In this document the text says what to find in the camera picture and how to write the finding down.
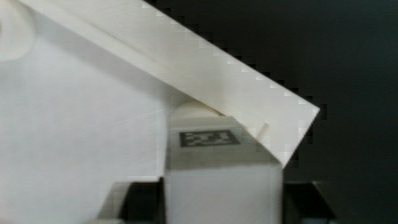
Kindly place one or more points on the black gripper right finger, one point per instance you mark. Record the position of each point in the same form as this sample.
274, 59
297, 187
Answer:
316, 204

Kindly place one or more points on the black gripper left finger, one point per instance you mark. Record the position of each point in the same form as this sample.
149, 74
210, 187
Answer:
133, 204

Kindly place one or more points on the white table leg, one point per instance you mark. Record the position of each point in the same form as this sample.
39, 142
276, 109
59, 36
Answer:
222, 172

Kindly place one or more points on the white square tabletop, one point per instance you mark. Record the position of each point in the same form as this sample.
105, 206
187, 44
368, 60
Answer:
103, 66

